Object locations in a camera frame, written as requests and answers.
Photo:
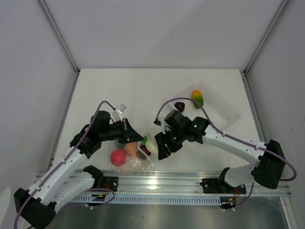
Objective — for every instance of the white radish with leaves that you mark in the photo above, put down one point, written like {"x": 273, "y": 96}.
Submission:
{"x": 151, "y": 145}

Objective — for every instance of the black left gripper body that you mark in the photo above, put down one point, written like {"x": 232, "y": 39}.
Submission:
{"x": 114, "y": 132}

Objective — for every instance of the clear zip top bag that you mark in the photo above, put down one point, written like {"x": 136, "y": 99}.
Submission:
{"x": 134, "y": 164}

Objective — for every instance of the white slotted cable duct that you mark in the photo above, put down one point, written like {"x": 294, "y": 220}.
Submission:
{"x": 196, "y": 200}

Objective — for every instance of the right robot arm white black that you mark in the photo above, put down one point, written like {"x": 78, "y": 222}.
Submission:
{"x": 265, "y": 160}

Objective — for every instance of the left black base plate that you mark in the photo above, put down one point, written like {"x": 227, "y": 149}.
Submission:
{"x": 110, "y": 183}

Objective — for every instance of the white plastic basket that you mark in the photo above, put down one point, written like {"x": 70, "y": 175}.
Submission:
{"x": 221, "y": 112}

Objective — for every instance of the dark purple fruit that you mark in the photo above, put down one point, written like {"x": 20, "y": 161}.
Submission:
{"x": 180, "y": 106}

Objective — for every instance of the orange peach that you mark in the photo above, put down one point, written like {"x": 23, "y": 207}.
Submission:
{"x": 131, "y": 149}

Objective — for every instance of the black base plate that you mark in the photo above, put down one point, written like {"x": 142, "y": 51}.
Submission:
{"x": 216, "y": 186}
{"x": 110, "y": 183}

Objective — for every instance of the aluminium frame post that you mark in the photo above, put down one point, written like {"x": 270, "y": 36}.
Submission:
{"x": 58, "y": 34}
{"x": 284, "y": 4}

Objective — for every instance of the right aluminium frame post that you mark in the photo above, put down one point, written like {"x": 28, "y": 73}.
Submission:
{"x": 284, "y": 4}

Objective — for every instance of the orange green mango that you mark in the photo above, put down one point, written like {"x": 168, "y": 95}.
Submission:
{"x": 198, "y": 98}

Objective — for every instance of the red tomato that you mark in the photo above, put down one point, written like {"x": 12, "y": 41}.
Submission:
{"x": 118, "y": 157}

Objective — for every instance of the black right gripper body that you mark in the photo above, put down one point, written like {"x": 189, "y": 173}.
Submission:
{"x": 175, "y": 139}

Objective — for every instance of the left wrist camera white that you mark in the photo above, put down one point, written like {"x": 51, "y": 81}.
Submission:
{"x": 118, "y": 113}

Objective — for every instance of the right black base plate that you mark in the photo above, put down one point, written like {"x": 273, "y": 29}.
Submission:
{"x": 216, "y": 186}

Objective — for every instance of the green lime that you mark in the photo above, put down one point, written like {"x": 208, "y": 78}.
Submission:
{"x": 119, "y": 145}

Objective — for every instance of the left aluminium frame post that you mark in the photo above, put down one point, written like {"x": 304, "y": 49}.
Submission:
{"x": 58, "y": 34}

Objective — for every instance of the dark red apple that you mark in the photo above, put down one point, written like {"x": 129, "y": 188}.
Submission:
{"x": 143, "y": 152}

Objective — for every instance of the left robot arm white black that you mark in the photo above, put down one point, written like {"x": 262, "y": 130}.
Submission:
{"x": 39, "y": 203}

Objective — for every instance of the aluminium mounting rail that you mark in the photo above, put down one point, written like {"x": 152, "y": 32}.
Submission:
{"x": 179, "y": 183}

